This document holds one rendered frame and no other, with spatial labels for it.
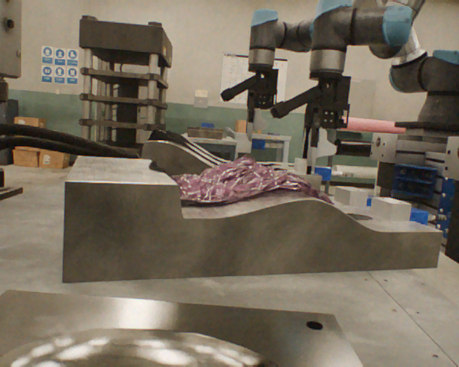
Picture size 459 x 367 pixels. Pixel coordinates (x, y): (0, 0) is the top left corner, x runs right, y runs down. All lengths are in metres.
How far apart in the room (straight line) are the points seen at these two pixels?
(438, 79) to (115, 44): 4.00
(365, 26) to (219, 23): 6.77
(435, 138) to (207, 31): 6.45
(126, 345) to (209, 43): 7.38
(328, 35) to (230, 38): 6.69
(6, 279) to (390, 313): 0.40
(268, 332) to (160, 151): 0.65
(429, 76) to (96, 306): 1.34
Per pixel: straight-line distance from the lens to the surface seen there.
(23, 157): 7.74
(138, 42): 4.93
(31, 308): 0.26
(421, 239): 0.63
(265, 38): 1.19
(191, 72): 7.48
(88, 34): 5.06
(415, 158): 1.39
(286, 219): 0.50
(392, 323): 0.45
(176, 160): 0.84
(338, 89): 0.92
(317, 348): 0.23
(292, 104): 0.89
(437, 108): 1.44
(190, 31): 7.60
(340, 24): 0.91
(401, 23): 0.90
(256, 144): 1.18
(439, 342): 0.44
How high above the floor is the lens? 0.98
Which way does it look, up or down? 8 degrees down
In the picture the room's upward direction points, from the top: 5 degrees clockwise
